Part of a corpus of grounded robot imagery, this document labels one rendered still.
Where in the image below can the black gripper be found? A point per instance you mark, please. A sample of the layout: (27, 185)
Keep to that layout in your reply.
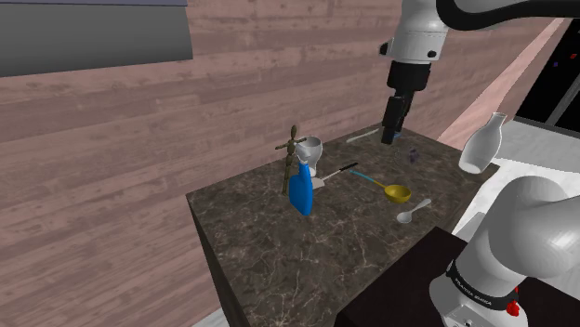
(408, 77)

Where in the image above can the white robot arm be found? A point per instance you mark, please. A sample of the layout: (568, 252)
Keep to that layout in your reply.
(521, 235)

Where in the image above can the long white plastic utensil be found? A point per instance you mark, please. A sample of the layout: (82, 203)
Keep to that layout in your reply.
(362, 136)

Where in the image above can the small dark blue object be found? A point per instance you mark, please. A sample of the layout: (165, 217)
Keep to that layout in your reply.
(413, 155)

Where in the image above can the white ceramic vase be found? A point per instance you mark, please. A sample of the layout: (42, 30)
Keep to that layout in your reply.
(480, 149)

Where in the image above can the white goblet cup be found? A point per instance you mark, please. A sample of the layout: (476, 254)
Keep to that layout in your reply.
(312, 149)

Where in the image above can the short white spoon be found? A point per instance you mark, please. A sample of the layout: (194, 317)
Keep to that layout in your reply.
(404, 217)

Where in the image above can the wooden artist mannequin figure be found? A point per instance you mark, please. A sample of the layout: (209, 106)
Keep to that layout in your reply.
(290, 156)

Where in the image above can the blue spray bottle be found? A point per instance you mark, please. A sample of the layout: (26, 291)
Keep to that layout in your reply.
(301, 192)

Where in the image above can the dark robot stand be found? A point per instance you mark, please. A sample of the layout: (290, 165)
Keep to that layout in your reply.
(398, 290)

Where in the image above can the grey wall cabinet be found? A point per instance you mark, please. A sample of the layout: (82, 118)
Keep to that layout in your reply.
(90, 36)

